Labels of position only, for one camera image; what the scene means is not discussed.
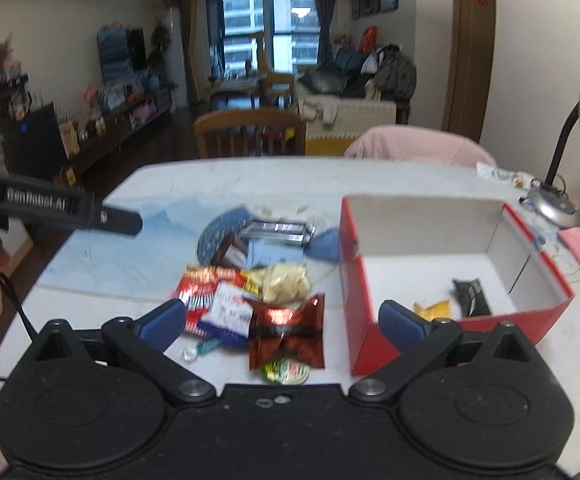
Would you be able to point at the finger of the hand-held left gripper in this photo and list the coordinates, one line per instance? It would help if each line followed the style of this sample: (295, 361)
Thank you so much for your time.
(119, 220)

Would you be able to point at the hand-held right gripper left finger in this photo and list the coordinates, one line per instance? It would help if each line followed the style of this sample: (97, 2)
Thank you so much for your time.
(162, 322)

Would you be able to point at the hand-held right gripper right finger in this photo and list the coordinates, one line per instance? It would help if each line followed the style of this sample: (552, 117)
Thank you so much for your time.
(402, 322)

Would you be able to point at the red white striped packet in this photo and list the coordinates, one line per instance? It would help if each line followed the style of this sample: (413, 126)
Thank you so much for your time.
(197, 290)

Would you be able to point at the red cardboard box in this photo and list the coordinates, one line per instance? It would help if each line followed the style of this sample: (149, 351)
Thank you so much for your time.
(360, 285)

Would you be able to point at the brown chocolate packet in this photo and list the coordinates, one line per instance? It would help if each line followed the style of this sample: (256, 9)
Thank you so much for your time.
(229, 252)

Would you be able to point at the red-brown foil snack packet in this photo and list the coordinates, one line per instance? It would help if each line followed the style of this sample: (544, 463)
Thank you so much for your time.
(287, 332)

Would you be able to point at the pale yellow chips packet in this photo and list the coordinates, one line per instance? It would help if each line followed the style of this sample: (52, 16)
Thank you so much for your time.
(282, 285)

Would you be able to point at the printed table mat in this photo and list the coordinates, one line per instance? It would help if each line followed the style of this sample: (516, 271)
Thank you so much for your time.
(134, 250)

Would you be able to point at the yellow snack packet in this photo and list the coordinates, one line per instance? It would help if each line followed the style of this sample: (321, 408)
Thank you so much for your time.
(435, 310)

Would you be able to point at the clear wrapped candy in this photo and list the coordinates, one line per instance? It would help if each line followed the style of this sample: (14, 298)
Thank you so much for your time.
(188, 353)

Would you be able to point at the teal wrapped candy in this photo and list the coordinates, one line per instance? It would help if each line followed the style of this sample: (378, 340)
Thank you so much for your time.
(209, 345)

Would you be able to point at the black box with blue light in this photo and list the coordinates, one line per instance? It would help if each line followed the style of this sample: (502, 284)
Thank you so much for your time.
(34, 140)

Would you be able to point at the white blue snack packet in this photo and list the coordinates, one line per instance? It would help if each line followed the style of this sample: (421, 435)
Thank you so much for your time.
(229, 317)

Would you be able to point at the black snack packet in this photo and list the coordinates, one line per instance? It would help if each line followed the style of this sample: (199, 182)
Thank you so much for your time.
(472, 297)

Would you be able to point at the dark wooden TV cabinet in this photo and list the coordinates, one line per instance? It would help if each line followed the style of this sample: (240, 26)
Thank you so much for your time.
(119, 127)

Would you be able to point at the grey-blue flat packet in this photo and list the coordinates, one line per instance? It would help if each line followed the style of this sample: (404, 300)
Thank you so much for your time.
(265, 253)

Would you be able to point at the green jelly cup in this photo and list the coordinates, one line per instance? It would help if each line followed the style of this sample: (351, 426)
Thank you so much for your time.
(285, 372)

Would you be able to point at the silver foil snack packet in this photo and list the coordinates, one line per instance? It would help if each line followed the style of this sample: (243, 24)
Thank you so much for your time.
(280, 232)

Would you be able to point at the wooden dining chair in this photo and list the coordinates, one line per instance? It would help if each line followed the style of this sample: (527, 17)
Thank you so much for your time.
(247, 132)

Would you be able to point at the television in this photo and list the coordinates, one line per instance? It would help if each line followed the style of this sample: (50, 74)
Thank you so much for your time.
(119, 55)

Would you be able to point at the pink chair cover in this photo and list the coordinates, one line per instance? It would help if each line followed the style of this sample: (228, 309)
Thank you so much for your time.
(420, 146)

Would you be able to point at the silver desk lamp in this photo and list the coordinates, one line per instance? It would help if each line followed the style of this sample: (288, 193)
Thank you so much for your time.
(552, 205)

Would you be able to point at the beige sofa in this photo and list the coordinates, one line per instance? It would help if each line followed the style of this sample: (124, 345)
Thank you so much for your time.
(355, 110)

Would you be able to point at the window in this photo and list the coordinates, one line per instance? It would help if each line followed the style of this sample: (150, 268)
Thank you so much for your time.
(262, 30)

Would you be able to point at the wooden door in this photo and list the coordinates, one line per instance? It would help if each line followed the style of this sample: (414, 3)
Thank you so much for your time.
(470, 50)

